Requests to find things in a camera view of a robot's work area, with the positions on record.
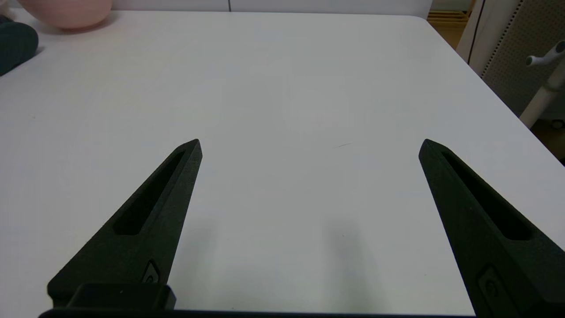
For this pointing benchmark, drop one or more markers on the pink bowl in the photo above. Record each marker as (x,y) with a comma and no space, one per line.
(70,12)

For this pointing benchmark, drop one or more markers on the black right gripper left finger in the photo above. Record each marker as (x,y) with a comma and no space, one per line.
(145,247)

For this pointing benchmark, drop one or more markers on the grey perforated partition panel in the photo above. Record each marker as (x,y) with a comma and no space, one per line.
(516,48)

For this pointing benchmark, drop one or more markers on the wooden slatted crate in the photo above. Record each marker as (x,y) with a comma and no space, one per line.
(448,24)

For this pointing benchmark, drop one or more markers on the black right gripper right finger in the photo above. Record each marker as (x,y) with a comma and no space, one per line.
(494,247)

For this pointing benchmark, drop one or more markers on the white desk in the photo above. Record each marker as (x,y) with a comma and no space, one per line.
(540,99)

